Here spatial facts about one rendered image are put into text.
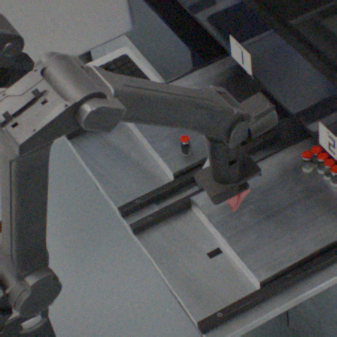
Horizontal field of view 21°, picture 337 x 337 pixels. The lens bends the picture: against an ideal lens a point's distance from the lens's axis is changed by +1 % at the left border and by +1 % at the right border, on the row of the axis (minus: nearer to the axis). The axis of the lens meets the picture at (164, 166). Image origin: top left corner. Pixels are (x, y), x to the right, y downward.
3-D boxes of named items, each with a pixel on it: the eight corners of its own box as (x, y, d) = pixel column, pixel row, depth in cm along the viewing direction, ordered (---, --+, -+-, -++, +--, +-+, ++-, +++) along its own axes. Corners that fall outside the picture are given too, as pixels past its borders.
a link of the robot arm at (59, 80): (-29, 80, 110) (17, 135, 106) (67, 40, 116) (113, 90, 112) (-17, 277, 145) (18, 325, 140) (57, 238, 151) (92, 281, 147)
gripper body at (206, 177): (263, 177, 159) (259, 148, 154) (213, 204, 157) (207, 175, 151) (243, 155, 163) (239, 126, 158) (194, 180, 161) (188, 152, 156)
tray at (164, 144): (245, 59, 223) (244, 47, 221) (306, 119, 206) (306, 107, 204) (122, 116, 215) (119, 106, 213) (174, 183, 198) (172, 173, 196)
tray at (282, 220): (325, 139, 201) (325, 128, 199) (405, 214, 185) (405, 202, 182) (192, 208, 193) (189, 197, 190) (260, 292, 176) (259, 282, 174)
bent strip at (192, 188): (211, 176, 198) (208, 157, 194) (218, 184, 196) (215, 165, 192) (153, 203, 195) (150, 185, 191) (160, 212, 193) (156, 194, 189)
